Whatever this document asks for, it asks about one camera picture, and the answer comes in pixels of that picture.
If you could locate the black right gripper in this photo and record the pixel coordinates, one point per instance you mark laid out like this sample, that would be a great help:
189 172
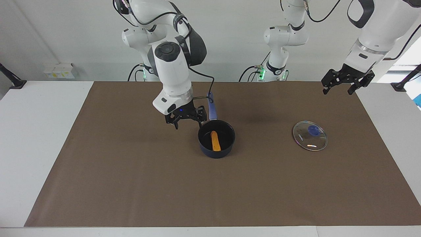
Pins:
187 113

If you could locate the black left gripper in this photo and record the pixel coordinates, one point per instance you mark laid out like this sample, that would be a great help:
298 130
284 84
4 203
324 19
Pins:
348 74

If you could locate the orange toy corn cob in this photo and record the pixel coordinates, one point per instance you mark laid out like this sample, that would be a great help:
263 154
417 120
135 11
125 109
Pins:
215 141

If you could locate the glass lid with blue knob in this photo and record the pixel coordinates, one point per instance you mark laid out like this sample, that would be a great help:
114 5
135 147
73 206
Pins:
310 136

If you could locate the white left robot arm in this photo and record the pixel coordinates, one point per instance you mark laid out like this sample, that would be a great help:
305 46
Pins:
378 26

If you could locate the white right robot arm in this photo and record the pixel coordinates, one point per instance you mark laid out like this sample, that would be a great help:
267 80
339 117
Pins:
172 72

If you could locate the green lit base connector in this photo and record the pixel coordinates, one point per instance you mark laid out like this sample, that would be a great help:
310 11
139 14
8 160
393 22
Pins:
144 74
261 73

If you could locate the brown table mat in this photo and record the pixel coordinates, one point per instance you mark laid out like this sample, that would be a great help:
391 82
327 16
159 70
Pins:
230 191

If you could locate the light blue object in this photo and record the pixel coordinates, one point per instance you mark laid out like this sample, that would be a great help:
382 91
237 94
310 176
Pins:
418 101

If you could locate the white wall socket box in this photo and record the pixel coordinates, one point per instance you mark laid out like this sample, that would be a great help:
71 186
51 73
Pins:
61 70

